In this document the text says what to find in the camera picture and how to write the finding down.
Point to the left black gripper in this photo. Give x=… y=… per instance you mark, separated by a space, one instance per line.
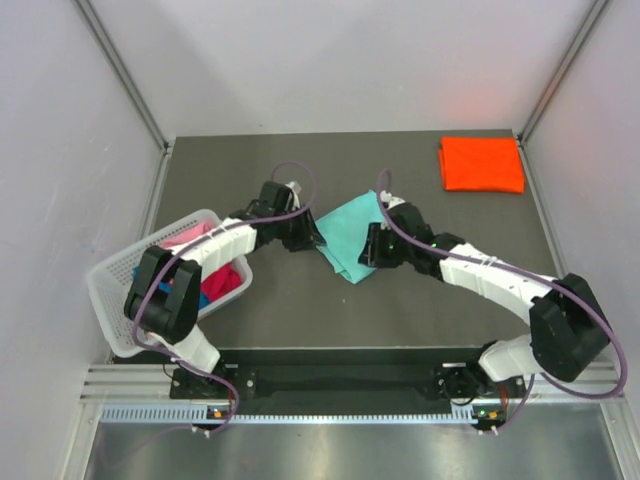
x=307 y=236

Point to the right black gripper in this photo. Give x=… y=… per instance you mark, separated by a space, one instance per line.
x=372 y=255

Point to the teal t-shirt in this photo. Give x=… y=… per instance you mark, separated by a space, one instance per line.
x=345 y=232

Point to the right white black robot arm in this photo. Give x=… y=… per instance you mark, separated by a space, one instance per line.
x=563 y=339

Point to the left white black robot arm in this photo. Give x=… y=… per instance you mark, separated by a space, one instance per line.
x=164 y=297

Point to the magenta t-shirt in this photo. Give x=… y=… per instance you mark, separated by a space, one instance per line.
x=221 y=282

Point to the pink t-shirt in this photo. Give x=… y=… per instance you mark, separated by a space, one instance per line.
x=188 y=235

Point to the folded orange t-shirt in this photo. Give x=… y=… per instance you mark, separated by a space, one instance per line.
x=491 y=165

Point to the blue t-shirt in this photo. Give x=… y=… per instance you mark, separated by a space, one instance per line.
x=205 y=302

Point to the white plastic laundry basket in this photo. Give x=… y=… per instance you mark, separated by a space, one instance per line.
x=109 y=282

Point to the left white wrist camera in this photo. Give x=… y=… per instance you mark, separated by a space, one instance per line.
x=295 y=188

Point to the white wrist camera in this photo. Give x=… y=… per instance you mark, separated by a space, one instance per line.
x=295 y=188
x=389 y=201

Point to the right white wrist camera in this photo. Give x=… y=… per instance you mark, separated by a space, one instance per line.
x=389 y=201

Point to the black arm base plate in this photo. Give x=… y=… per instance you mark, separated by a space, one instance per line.
x=431 y=373

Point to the slotted grey cable duct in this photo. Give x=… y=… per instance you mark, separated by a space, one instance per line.
x=202 y=414

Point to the aluminium front rail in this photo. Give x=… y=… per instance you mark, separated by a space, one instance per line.
x=148 y=383

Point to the left aluminium corner post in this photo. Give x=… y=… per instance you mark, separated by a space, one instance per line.
x=122 y=74

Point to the aluminium corner post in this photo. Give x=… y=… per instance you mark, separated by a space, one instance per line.
x=122 y=74
x=587 y=26

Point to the right aluminium corner post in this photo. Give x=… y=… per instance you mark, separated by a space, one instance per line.
x=587 y=26

